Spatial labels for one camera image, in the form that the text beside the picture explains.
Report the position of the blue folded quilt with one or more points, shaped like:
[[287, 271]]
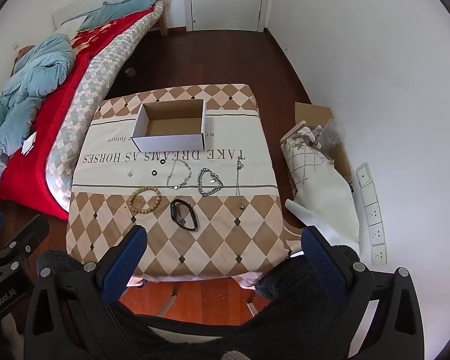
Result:
[[120, 7]]

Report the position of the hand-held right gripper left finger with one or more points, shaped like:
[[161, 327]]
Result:
[[123, 262]]

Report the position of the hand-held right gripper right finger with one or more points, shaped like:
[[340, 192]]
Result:
[[322, 262]]

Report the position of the clear plastic bag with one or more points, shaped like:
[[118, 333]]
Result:
[[330, 133]]

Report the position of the cream floral folded bedding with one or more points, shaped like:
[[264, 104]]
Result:
[[315, 180]]

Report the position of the small clear cup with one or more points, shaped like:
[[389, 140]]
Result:
[[130, 71]]

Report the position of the light blue duvet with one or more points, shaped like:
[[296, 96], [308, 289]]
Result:
[[33, 78]]

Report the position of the white door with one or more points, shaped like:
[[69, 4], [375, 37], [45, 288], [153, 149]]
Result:
[[228, 0]]

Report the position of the black wrist watch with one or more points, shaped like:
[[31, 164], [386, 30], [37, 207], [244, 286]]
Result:
[[173, 212]]

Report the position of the wooden bed leg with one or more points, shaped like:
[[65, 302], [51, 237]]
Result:
[[164, 22]]

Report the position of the brown cushion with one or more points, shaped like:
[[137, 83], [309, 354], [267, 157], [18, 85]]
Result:
[[24, 56]]

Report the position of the white cardboard box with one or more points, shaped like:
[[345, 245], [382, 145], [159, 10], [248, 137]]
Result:
[[165, 143]]

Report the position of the flat cardboard sheet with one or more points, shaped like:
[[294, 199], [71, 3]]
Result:
[[311, 114]]

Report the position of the white power strip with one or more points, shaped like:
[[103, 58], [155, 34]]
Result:
[[371, 210]]

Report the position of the grey table leg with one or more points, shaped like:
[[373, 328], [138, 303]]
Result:
[[252, 308]]

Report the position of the bed with red blanket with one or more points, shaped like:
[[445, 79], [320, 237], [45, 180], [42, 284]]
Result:
[[33, 168]]

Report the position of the white paper scrap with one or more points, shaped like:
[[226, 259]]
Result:
[[29, 144]]

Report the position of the table with checkered cloth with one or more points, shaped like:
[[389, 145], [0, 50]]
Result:
[[225, 146]]

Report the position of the checkered bed sheet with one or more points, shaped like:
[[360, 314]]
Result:
[[97, 78]]

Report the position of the person's dark fleece pants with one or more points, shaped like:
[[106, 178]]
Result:
[[285, 307]]

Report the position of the white pillow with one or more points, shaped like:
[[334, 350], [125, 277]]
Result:
[[69, 27]]

